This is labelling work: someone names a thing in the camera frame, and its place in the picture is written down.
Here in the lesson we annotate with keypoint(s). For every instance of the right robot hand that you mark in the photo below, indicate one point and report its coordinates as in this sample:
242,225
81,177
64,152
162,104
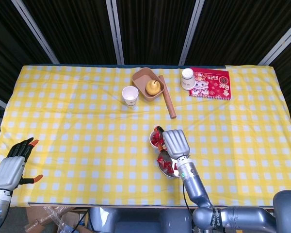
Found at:
177,143

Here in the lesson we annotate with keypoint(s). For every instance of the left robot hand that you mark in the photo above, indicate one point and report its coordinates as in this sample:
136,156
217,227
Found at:
7,173

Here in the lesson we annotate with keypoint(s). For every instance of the round metal plate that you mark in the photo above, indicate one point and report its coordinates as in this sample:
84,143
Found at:
171,175

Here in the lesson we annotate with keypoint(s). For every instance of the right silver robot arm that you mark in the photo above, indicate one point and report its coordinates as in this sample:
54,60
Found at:
194,189

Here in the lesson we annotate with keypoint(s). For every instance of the white paper cup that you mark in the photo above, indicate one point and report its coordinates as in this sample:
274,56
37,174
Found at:
152,134
130,94

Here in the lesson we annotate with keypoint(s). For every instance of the wooden rolling pin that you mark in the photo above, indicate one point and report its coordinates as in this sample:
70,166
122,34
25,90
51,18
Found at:
168,99

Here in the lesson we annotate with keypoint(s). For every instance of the brown cardboard box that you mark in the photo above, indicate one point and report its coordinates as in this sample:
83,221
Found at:
35,216

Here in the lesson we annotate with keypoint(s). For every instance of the yellow pear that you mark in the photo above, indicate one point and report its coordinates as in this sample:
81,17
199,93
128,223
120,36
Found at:
152,88

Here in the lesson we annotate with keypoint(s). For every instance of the white jar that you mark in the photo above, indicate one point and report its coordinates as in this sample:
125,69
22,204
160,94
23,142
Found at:
187,81

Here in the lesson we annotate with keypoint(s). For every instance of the red spiral calendar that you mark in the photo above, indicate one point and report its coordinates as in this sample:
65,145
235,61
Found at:
215,87

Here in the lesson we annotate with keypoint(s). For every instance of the brown paper food box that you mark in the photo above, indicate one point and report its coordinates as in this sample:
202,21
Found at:
140,80

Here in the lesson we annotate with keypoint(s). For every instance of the grey robot torso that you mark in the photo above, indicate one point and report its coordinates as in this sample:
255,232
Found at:
140,221

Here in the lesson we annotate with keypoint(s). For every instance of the yellow white checkered tablecloth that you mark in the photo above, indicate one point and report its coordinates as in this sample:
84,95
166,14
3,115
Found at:
87,121

